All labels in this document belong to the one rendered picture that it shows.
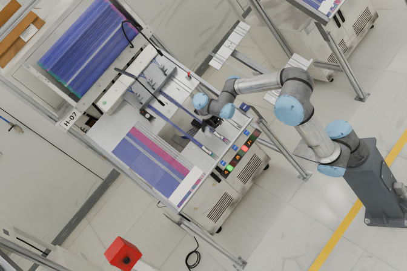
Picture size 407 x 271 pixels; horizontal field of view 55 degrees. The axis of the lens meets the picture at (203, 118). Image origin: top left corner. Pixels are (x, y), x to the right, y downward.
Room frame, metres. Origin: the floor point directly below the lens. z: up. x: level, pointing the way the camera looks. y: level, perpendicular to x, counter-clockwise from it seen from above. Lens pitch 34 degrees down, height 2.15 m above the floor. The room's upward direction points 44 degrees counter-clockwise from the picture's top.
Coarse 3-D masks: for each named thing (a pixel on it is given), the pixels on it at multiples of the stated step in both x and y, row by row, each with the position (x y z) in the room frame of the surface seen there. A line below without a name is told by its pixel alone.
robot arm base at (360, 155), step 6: (360, 144) 1.17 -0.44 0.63; (366, 144) 1.19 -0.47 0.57; (354, 150) 1.16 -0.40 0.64; (360, 150) 1.16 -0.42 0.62; (366, 150) 1.16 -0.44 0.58; (354, 156) 1.16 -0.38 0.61; (360, 156) 1.15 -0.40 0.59; (366, 156) 1.14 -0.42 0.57; (348, 162) 1.17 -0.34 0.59; (354, 162) 1.15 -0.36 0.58; (360, 162) 1.14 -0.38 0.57
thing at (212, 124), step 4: (212, 116) 1.58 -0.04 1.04; (216, 116) 1.56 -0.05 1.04; (204, 120) 1.63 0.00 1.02; (208, 120) 1.62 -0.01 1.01; (212, 120) 1.55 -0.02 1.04; (216, 120) 1.57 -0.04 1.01; (220, 120) 1.60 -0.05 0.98; (208, 124) 1.60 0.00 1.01; (212, 124) 1.59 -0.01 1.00; (216, 124) 1.58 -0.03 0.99; (220, 124) 1.61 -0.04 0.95; (212, 128) 1.61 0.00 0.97
